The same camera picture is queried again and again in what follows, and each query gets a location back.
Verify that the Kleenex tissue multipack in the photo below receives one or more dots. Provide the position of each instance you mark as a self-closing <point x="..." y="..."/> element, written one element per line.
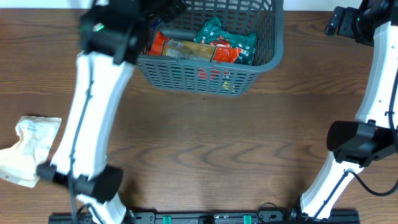
<point x="156" y="22"/>

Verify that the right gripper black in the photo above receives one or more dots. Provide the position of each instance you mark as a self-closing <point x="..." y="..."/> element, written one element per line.
<point x="341" y="23"/>

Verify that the beige paper pouch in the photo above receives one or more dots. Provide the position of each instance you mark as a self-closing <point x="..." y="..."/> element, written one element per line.
<point x="36" y="136"/>

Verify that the grey plastic basket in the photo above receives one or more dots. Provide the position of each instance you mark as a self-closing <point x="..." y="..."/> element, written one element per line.
<point x="265" y="18"/>

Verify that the red tan pasta packet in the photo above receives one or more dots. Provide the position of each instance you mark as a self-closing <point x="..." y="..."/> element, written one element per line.
<point x="182" y="49"/>

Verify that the green Nescafe coffee bag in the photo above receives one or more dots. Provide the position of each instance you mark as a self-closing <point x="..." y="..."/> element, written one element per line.
<point x="213" y="34"/>

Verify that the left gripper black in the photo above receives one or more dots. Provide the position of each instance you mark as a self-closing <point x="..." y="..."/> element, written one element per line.
<point x="170" y="8"/>

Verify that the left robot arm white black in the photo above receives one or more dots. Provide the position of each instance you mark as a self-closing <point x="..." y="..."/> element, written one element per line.
<point x="112" y="36"/>

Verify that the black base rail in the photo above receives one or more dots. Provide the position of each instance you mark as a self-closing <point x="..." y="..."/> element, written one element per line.
<point x="264" y="216"/>

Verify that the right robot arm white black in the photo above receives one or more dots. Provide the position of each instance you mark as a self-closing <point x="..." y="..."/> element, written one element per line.
<point x="372" y="136"/>

